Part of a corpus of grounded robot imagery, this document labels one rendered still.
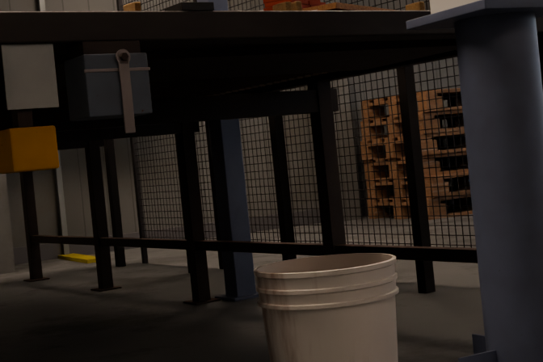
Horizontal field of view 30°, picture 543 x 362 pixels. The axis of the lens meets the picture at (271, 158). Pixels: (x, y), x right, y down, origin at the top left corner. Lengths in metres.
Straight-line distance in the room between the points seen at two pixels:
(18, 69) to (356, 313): 0.80
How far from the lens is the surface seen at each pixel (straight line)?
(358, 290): 2.02
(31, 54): 1.94
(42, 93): 1.94
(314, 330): 2.03
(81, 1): 7.93
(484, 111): 2.15
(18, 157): 1.89
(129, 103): 1.97
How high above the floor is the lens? 0.60
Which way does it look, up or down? level
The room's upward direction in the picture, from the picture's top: 6 degrees counter-clockwise
